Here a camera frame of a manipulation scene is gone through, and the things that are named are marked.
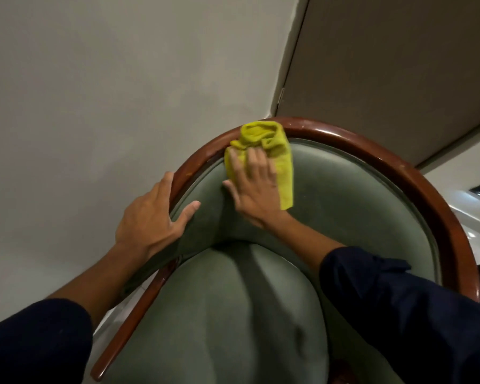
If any green upholstered wooden armchair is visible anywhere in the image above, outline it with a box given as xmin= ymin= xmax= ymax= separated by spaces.
xmin=90 ymin=117 xmax=480 ymax=384

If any person's right hand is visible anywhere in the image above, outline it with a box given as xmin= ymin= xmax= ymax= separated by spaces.
xmin=222 ymin=147 xmax=288 ymax=229

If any person's left forearm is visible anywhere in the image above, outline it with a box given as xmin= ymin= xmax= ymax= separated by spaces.
xmin=46 ymin=243 xmax=152 ymax=330

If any person's right forearm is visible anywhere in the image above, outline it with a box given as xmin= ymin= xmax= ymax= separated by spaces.
xmin=262 ymin=211 xmax=346 ymax=276

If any brown door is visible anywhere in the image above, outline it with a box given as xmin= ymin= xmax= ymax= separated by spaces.
xmin=270 ymin=0 xmax=480 ymax=166

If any yellow cleaning cloth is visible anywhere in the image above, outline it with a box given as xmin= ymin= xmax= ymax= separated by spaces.
xmin=223 ymin=121 xmax=294 ymax=211

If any person's left hand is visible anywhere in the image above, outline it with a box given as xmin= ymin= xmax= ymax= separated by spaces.
xmin=115 ymin=171 xmax=201 ymax=261

